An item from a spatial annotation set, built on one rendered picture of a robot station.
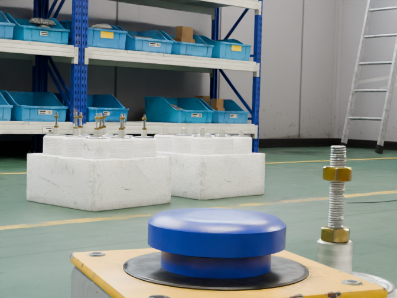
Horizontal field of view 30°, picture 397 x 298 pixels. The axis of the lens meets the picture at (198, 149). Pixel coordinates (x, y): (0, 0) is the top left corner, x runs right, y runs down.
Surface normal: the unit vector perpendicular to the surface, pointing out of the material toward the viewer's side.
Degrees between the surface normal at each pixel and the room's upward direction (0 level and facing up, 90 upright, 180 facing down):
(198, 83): 90
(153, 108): 93
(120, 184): 90
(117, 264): 0
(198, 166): 90
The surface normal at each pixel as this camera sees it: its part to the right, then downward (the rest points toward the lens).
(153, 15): 0.66, 0.06
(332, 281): 0.03, -1.00
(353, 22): -0.75, 0.01
